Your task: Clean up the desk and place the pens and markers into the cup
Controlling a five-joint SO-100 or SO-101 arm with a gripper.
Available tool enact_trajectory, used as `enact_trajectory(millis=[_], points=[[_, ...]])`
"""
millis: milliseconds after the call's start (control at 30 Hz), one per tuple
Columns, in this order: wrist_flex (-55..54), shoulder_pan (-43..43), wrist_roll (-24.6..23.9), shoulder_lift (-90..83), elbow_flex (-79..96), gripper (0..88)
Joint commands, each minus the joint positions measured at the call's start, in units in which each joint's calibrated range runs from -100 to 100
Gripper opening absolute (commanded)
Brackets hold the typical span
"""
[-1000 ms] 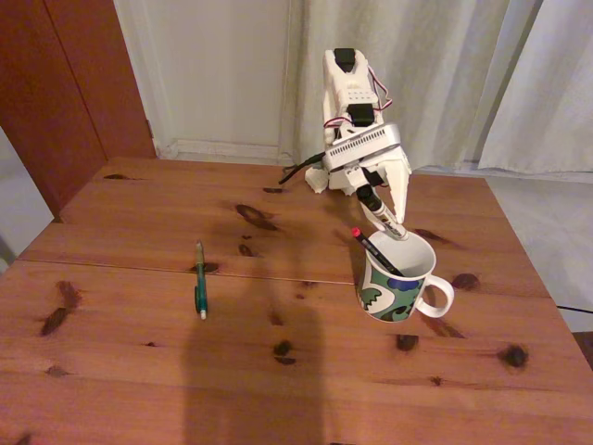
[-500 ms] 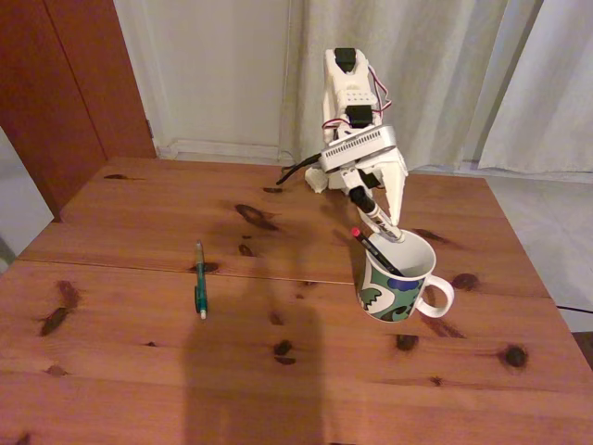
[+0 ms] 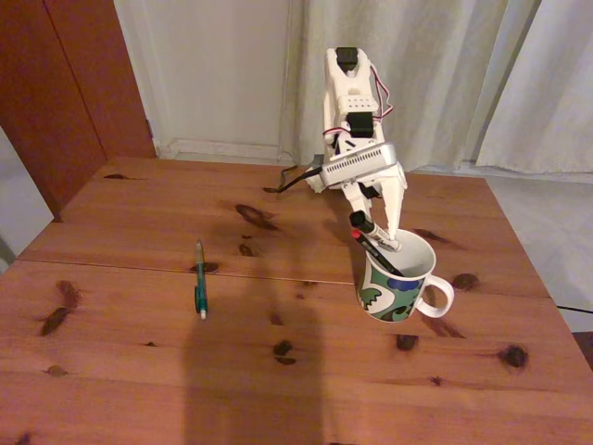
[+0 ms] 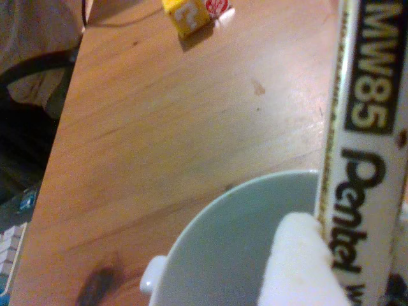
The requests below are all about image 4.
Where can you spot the black chair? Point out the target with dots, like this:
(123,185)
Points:
(19,143)

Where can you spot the red round tag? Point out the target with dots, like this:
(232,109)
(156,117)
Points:
(218,5)

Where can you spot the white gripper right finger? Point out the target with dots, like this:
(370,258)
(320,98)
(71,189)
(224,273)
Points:
(403,242)

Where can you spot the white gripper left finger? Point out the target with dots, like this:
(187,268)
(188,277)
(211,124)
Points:
(299,264)

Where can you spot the white mug green blue pattern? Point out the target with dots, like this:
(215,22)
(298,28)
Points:
(223,255)

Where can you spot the white keyboard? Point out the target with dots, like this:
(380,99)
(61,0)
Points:
(8,252)

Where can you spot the white marker black cap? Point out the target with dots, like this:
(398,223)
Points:
(360,159)

